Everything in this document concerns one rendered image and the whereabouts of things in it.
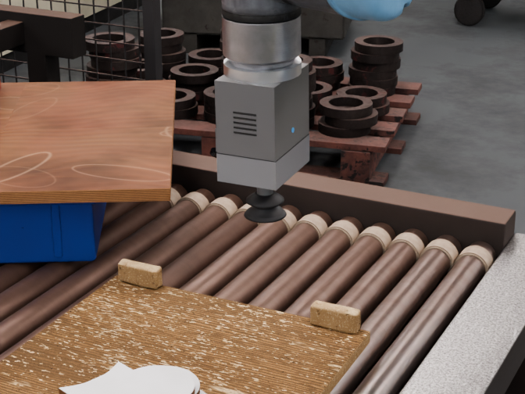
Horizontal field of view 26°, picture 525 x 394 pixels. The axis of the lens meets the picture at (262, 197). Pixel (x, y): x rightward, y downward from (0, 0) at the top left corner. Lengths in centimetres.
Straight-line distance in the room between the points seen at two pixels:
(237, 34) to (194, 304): 45
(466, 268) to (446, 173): 294
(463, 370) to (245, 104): 43
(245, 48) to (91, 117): 73
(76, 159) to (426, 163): 310
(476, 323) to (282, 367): 28
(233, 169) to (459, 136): 385
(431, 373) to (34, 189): 56
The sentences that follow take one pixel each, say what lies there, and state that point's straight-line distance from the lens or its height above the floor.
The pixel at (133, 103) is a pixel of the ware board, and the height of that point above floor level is 104.
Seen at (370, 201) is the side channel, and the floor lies 95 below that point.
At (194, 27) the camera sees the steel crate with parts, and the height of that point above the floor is 14.
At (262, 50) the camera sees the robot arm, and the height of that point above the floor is 131.
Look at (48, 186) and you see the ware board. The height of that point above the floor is 104.
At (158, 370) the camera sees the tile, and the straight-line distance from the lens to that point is 119.
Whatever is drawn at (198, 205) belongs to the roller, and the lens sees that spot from 175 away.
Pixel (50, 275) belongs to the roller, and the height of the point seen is 92.
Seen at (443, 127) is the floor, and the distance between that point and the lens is 503.
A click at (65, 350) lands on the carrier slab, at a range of 132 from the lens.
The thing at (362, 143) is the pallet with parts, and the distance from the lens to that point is 429.
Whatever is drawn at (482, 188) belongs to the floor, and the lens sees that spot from 436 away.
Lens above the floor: 158
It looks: 22 degrees down
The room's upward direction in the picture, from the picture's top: straight up
